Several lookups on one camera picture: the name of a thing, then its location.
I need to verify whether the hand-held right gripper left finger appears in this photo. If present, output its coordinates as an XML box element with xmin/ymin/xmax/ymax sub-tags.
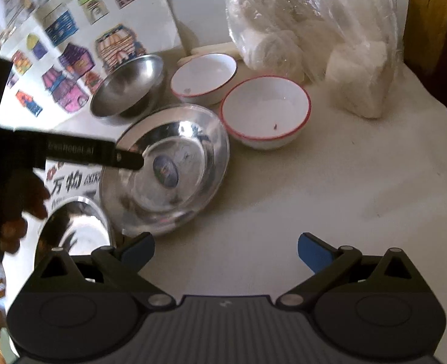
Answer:
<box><xmin>27</xmin><ymin>231</ymin><xmax>177</xmax><ymax>312</ymax></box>

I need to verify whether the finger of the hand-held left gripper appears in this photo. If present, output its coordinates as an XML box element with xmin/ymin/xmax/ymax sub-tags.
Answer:
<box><xmin>44</xmin><ymin>136</ymin><xmax>145</xmax><ymax>171</ymax></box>

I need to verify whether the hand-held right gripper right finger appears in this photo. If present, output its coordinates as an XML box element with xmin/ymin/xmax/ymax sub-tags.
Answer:
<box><xmin>276</xmin><ymin>232</ymin><xmax>428</xmax><ymax>309</ymax></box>

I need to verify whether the stainless steel bowl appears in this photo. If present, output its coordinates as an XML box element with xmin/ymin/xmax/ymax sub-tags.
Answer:
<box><xmin>90</xmin><ymin>54</ymin><xmax>166</xmax><ymax>119</ymax></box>

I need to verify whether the stainless steel plate with sticker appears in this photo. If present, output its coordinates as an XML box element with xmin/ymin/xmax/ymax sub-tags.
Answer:
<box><xmin>99</xmin><ymin>104</ymin><xmax>231</xmax><ymax>237</ymax></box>

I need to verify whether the small white red-rimmed bowl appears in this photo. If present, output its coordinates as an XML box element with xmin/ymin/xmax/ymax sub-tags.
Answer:
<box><xmin>170</xmin><ymin>53</ymin><xmax>239</xmax><ymax>106</ymax></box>

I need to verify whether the large white red-rimmed bowl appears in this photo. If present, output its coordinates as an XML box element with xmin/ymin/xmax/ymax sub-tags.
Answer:
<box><xmin>219</xmin><ymin>75</ymin><xmax>312</xmax><ymax>151</ymax></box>

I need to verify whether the person's left hand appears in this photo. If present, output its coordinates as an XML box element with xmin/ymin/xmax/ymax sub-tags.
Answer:
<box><xmin>1</xmin><ymin>170</ymin><xmax>52</xmax><ymax>253</ymax></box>

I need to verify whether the white printed tablecloth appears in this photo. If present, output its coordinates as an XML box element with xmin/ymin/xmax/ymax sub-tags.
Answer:
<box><xmin>0</xmin><ymin>47</ymin><xmax>447</xmax><ymax>364</ymax></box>

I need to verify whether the house drawings paper sheet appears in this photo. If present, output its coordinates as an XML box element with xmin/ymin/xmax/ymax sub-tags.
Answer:
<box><xmin>0</xmin><ymin>0</ymin><xmax>183</xmax><ymax>130</ymax></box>

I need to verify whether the white tissue pack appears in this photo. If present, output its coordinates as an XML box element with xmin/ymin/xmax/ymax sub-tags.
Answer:
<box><xmin>324</xmin><ymin>0</ymin><xmax>395</xmax><ymax>119</ymax></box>

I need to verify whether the clear plastic bag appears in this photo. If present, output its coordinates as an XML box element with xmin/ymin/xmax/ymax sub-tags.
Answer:
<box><xmin>225</xmin><ymin>0</ymin><xmax>405</xmax><ymax>86</ymax></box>

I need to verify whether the wooden post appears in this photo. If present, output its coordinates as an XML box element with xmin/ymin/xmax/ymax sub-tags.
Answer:
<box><xmin>405</xmin><ymin>0</ymin><xmax>447</xmax><ymax>143</ymax></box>

